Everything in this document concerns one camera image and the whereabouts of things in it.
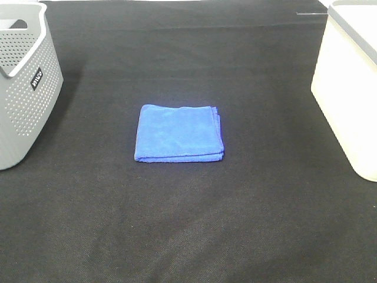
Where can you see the blue microfiber towel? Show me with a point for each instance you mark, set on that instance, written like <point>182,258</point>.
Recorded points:
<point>174,135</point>

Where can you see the black fabric table mat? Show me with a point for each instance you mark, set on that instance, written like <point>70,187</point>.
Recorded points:
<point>284,205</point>

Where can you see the white plastic storage bin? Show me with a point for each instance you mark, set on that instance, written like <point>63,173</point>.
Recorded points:
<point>344,81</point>

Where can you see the grey perforated plastic basket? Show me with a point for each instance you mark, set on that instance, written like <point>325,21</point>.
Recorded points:
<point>31,79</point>

